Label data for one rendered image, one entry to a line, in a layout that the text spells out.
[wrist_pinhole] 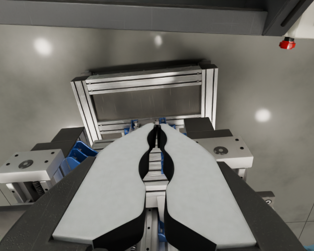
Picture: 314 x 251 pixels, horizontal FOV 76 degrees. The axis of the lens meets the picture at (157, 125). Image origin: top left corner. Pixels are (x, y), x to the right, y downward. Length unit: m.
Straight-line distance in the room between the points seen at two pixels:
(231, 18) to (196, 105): 0.90
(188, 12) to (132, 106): 0.93
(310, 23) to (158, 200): 0.54
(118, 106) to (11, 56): 0.79
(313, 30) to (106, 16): 0.36
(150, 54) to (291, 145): 1.35
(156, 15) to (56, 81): 1.26
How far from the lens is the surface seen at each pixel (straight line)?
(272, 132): 1.83
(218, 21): 0.42
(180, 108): 1.28
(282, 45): 0.64
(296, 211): 2.66
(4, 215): 0.67
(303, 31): 0.45
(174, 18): 0.41
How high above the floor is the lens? 1.36
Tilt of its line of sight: 60 degrees down
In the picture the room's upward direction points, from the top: 179 degrees counter-clockwise
